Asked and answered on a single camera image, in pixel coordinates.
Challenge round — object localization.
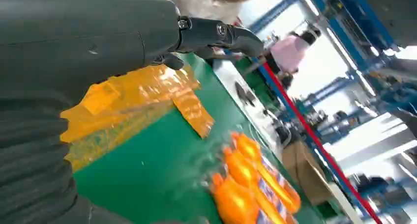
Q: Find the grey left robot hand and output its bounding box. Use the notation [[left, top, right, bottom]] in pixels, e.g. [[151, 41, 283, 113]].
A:
[[0, 0, 265, 114]]

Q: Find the orange drink bottle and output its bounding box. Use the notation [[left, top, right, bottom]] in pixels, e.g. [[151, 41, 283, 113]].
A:
[[230, 132, 302, 214], [223, 147, 287, 224], [210, 173, 261, 224]]

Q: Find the yellow sheet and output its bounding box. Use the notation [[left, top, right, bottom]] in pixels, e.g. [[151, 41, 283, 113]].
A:
[[60, 64, 216, 173]]

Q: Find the white desk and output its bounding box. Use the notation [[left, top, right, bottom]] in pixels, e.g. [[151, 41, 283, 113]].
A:
[[211, 58, 362, 224]]

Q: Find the green mat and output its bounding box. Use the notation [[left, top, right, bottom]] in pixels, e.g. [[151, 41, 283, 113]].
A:
[[73, 53, 327, 224]]

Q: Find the large black phone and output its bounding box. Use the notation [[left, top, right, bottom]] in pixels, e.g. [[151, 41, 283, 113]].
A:
[[235, 82, 248, 103]]

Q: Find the small black phone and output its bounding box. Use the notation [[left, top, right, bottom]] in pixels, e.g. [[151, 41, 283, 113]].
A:
[[246, 90, 257, 108]]

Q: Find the person in background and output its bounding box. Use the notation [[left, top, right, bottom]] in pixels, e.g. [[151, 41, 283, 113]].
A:
[[265, 28, 322, 86]]

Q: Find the black charger device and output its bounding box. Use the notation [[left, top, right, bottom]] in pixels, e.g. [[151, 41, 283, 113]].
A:
[[274, 124, 293, 146]]

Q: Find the cardboard box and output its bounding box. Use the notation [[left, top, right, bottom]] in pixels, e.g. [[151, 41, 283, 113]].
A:
[[281, 141, 333, 206]]

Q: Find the blue steel rack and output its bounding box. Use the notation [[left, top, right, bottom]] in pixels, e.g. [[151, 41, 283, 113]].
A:
[[250, 0, 399, 72]]

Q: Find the red and blue rail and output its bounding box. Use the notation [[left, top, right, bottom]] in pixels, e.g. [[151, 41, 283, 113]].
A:
[[259, 61, 384, 224]]

